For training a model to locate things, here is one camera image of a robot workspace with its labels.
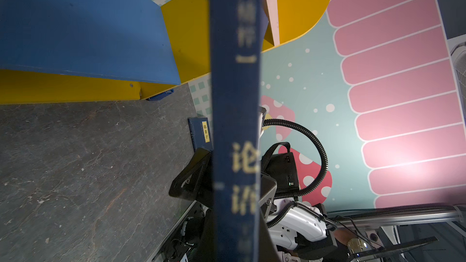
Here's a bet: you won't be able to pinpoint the dark blue book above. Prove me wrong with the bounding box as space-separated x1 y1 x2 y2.
188 117 213 151

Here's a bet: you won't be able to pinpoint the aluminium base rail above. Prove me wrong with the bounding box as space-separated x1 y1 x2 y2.
146 201 211 262

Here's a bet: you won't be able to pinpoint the yellow bookshelf pink blue shelves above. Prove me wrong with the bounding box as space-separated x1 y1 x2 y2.
0 0 335 106

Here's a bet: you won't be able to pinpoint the blue crate behind shelf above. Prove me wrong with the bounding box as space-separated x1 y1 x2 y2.
146 89 174 101

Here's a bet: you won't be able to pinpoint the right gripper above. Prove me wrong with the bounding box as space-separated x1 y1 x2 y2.
169 148 300 221

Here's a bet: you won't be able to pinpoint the blue book yellow label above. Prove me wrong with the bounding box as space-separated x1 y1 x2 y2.
210 0 263 262

